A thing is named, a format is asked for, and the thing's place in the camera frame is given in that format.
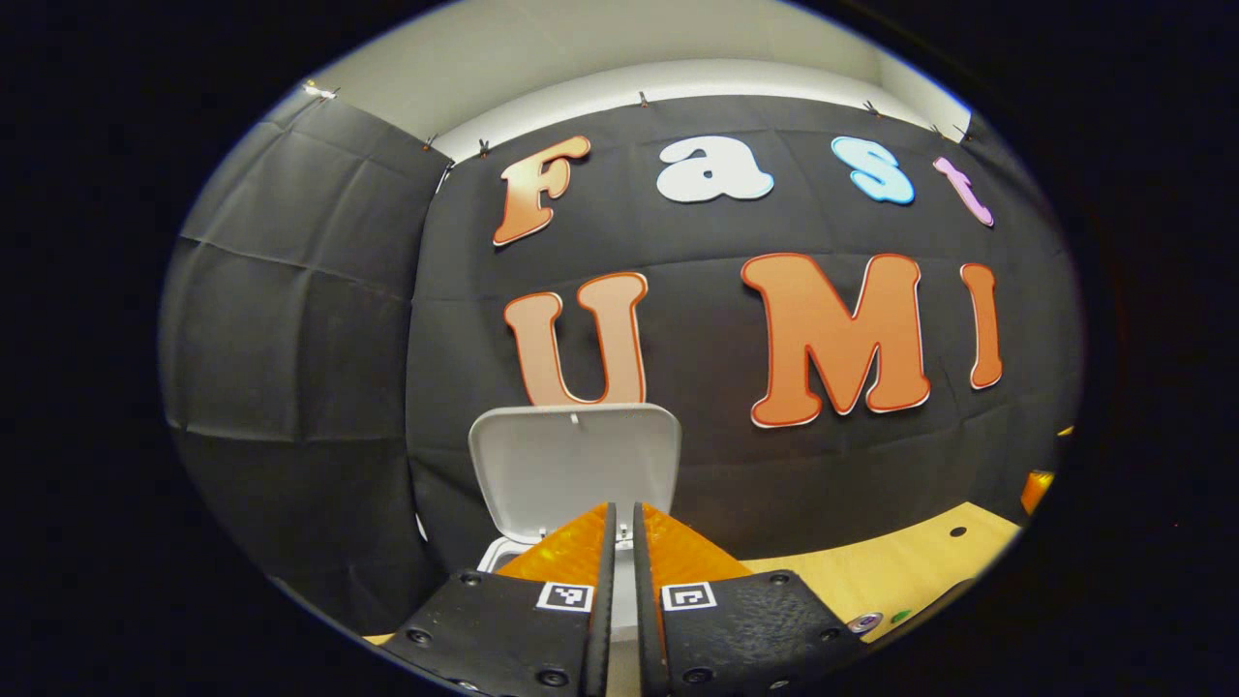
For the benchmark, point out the white desktop garbage bin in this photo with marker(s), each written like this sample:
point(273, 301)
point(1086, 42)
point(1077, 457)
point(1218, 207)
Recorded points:
point(571, 465)

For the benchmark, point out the black backdrop cloth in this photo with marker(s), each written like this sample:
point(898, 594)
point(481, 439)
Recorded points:
point(290, 339)

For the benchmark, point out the wooden desktop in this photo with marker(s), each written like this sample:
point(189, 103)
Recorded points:
point(871, 571)

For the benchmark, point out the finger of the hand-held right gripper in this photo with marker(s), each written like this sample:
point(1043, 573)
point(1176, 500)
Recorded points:
point(1037, 490)

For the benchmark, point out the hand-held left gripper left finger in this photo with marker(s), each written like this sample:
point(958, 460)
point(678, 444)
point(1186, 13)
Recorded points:
point(600, 639)

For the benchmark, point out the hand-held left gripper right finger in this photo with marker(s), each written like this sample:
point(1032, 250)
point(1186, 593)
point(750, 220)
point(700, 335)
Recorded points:
point(650, 649)

